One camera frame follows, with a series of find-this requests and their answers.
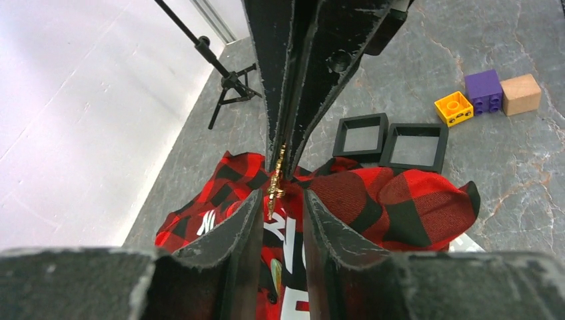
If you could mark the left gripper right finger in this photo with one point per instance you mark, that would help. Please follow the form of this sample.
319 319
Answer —
349 277

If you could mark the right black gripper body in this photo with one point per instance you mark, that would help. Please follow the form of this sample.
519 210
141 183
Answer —
389 27

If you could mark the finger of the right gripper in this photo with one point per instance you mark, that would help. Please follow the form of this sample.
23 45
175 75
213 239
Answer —
322 64
277 32

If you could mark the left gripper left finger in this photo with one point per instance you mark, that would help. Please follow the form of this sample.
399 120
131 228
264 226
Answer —
214 277

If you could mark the red black plaid shirt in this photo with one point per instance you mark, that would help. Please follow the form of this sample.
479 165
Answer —
398 210

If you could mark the gold brooch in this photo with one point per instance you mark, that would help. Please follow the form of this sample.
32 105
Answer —
274 191

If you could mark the yellow toy brick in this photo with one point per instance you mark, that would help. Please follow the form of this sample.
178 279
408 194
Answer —
454 109

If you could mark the purple toy brick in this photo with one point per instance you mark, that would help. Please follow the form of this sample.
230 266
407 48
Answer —
484 91

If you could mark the wooden cube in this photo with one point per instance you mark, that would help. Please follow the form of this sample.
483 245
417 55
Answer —
520 94

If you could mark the black square frame far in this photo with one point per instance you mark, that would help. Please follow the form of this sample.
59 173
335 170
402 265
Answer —
361 138

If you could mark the black square frame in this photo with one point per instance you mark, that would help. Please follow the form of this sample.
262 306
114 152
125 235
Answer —
419 146
361 138

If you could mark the black square frame near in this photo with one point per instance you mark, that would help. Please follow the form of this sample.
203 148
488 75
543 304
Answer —
419 146

